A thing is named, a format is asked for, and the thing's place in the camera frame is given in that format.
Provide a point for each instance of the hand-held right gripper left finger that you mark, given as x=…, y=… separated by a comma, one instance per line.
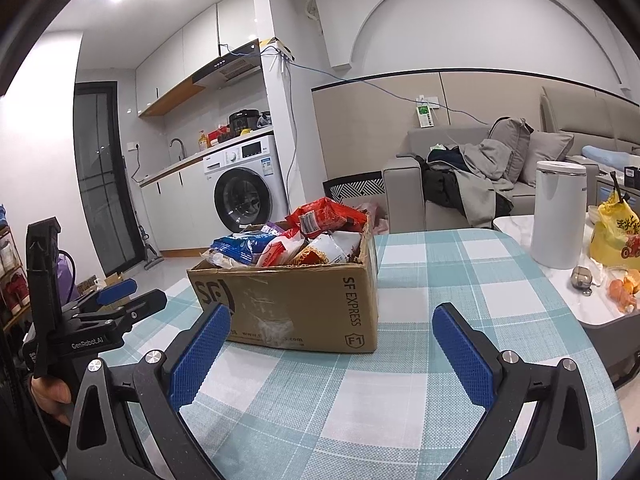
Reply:
x=200, y=355

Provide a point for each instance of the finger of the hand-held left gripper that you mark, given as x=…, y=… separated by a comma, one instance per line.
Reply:
x=117, y=291
x=145, y=310

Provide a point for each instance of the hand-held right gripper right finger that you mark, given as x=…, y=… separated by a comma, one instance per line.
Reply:
x=462, y=355

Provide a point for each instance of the cream cake packet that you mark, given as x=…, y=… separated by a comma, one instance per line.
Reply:
x=222, y=260

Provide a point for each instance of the brown cardboard box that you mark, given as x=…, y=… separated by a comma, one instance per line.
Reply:
x=300, y=305

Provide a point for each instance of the blue cookie packet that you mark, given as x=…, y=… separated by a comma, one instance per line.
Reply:
x=240, y=247

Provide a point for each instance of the white red-edged snack packet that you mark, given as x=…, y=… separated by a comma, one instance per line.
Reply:
x=280, y=252

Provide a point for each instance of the white noodle snack packet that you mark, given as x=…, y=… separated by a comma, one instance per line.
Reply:
x=330, y=250

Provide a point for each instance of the red barcode snack packet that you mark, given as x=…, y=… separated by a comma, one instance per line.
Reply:
x=330, y=215

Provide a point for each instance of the person's left forearm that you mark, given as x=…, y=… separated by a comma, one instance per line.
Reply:
x=15, y=435

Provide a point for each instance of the person's left hand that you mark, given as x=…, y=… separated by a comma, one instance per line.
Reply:
x=50, y=395

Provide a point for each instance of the small open cardboard box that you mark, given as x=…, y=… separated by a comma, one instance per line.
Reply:
x=100, y=286

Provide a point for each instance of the purple bag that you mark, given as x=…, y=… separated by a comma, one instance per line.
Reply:
x=69, y=280

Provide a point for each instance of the storage shelf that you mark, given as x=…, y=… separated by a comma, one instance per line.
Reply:
x=12, y=270

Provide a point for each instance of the floor mop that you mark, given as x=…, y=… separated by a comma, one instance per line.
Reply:
x=150, y=255

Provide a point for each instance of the blue white checked tablecloth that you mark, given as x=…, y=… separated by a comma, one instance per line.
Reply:
x=450, y=280

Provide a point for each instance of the white lower cabinet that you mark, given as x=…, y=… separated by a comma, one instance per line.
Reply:
x=175, y=210

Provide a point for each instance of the white cabinet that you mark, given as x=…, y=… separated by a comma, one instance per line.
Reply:
x=170, y=60
x=175, y=210

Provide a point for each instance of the dark glass door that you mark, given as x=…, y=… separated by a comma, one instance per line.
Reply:
x=105, y=175

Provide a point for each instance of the small metal key case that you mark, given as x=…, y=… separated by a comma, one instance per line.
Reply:
x=582, y=280

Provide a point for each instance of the kitchen faucet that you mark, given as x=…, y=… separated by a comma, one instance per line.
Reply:
x=177, y=144

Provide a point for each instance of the pink bag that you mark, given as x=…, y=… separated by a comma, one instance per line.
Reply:
x=379, y=217

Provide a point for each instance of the white bin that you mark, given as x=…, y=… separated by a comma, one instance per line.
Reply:
x=557, y=215

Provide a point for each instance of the yellow bottle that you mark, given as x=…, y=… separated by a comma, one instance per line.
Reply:
x=203, y=141

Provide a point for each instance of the orange peel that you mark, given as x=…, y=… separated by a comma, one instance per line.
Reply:
x=622, y=290

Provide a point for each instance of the black clothing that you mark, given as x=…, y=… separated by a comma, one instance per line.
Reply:
x=442, y=180

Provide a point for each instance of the grey jacket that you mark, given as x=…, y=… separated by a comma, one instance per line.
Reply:
x=487, y=180

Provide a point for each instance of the grey sofa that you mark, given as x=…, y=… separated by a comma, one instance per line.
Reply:
x=405, y=185

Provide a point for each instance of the red box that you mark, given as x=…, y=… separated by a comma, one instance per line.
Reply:
x=218, y=136

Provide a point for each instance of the white washing machine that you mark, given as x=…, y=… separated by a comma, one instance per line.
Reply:
x=270, y=165

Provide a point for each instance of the yellow plastic bag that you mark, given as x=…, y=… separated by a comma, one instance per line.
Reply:
x=617, y=240

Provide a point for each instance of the black pressure cooker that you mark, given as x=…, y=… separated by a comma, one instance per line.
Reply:
x=244, y=122

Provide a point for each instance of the dark grey pillow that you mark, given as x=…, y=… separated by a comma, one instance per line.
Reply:
x=510, y=145

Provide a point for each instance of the light grey pillow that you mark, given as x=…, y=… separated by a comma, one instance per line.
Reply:
x=547, y=155

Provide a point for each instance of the dark grey pouch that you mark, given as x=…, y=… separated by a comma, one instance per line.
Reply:
x=264, y=120

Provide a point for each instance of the white upper cabinet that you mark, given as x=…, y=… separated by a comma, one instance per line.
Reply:
x=170, y=60

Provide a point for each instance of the light blue pillow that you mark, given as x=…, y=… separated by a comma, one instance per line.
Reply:
x=607, y=156

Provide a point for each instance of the black device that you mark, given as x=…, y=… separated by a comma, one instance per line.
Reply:
x=632, y=175

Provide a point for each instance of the range hood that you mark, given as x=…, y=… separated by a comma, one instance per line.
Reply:
x=230, y=67

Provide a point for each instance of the white power strip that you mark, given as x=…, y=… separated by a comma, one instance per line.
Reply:
x=280, y=49

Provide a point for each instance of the white wall socket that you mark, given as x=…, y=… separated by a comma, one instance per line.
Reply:
x=133, y=147

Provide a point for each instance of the white green wall device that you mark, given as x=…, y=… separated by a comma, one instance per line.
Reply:
x=426, y=112

